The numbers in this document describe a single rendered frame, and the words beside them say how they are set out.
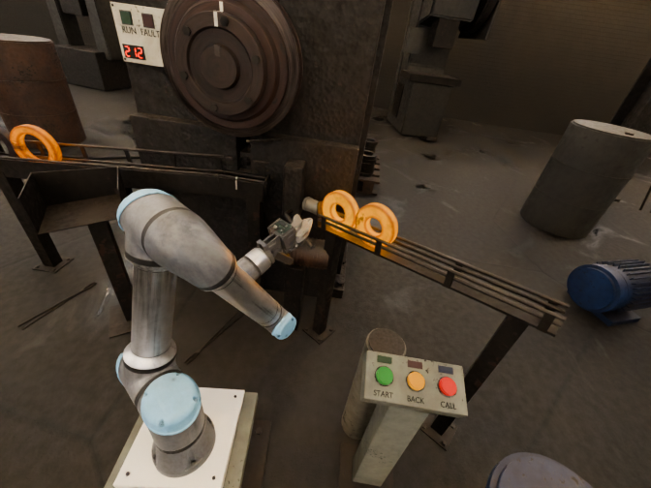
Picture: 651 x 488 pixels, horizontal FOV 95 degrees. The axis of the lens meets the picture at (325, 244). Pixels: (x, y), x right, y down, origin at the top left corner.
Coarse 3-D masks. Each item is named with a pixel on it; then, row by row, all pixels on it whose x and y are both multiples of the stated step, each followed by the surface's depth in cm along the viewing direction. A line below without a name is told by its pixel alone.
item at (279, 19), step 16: (176, 0) 91; (256, 0) 89; (272, 0) 89; (272, 16) 91; (160, 32) 96; (288, 32) 93; (160, 48) 99; (288, 48) 95; (288, 80) 100; (288, 96) 103; (192, 112) 110; (224, 128) 112; (256, 128) 111
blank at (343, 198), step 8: (336, 192) 107; (344, 192) 107; (328, 200) 111; (336, 200) 108; (344, 200) 106; (352, 200) 105; (328, 208) 113; (344, 208) 107; (352, 208) 105; (328, 216) 114; (336, 216) 114; (352, 216) 106; (336, 224) 113; (352, 224) 108
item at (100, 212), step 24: (96, 168) 114; (24, 192) 97; (48, 192) 111; (72, 192) 114; (96, 192) 118; (120, 192) 106; (48, 216) 108; (72, 216) 108; (96, 216) 109; (96, 240) 116; (120, 264) 126; (120, 288) 132; (120, 312) 147
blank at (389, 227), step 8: (360, 208) 102; (368, 208) 100; (376, 208) 98; (384, 208) 97; (360, 216) 104; (368, 216) 101; (376, 216) 99; (384, 216) 97; (392, 216) 97; (360, 224) 105; (368, 224) 105; (384, 224) 98; (392, 224) 96; (368, 232) 104; (376, 232) 105; (384, 232) 100; (392, 232) 97; (392, 240) 100
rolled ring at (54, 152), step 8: (16, 128) 124; (24, 128) 123; (32, 128) 123; (40, 128) 126; (16, 136) 125; (24, 136) 128; (40, 136) 125; (48, 136) 127; (16, 144) 127; (24, 144) 130; (48, 144) 127; (56, 144) 129; (16, 152) 129; (24, 152) 130; (48, 152) 128; (56, 152) 129; (56, 160) 130
